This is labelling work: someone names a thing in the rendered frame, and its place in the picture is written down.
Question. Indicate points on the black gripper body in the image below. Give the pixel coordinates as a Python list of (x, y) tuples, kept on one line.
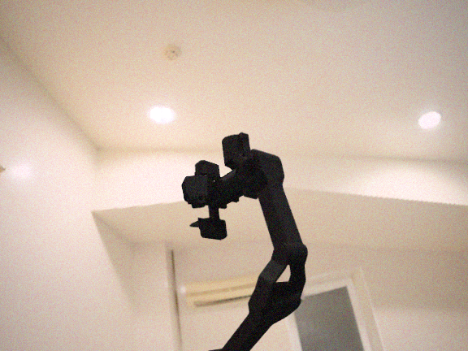
[(213, 227)]

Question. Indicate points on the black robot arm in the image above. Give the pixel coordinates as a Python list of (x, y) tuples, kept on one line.
[(259, 175)]

